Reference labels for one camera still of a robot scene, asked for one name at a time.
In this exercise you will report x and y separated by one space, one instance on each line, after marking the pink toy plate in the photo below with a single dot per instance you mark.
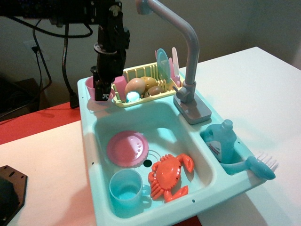
127 149

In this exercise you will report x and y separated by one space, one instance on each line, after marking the pink toy cup with handle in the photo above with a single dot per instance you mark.
91 90

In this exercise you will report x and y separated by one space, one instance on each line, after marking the teal ball toy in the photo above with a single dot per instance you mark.
132 96

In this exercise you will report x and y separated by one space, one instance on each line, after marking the orange toy crab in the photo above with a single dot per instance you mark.
165 175

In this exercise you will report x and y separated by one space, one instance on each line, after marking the beige toy egg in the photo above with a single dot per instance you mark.
136 84

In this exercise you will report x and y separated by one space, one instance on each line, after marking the brown toy kiwi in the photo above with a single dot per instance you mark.
155 90

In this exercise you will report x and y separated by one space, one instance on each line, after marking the blue dish soap bottle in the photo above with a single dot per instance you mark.
220 138

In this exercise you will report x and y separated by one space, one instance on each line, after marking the pink plate in rack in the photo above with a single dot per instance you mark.
174 65

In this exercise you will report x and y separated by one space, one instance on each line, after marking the white wall outlet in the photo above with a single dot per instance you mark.
31 47

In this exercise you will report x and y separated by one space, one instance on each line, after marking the toy potato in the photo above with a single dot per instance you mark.
149 82

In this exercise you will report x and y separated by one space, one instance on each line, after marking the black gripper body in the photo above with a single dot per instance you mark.
112 42

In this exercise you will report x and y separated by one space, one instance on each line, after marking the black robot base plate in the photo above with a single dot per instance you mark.
13 185

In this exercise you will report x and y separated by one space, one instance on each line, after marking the yellow dish drying rack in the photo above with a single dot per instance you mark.
150 70

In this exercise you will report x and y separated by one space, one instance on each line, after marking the pink tumbler in rack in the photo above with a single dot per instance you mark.
120 83

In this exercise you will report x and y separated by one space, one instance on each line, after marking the blue toy cup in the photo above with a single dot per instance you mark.
127 188

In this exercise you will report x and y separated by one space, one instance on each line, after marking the teal toy sink unit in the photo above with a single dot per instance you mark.
167 132

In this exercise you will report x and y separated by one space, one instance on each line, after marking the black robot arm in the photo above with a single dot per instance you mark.
59 13

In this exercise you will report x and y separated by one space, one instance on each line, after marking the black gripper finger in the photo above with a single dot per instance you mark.
106 90
97 85

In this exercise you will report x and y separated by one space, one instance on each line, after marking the blue dish brush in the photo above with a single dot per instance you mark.
262 165

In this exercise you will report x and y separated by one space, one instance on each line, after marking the teal plate in rack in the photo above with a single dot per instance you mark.
163 65

